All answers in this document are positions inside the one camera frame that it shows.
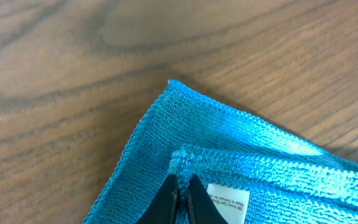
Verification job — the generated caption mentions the blue cloth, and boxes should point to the blue cloth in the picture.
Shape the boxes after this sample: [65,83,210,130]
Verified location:
[84,80,358,223]

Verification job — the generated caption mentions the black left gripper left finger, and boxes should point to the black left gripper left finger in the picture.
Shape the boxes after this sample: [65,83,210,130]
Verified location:
[135,174,178,224]

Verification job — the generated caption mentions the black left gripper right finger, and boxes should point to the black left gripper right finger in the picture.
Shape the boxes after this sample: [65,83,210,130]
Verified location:
[186,174,227,224]

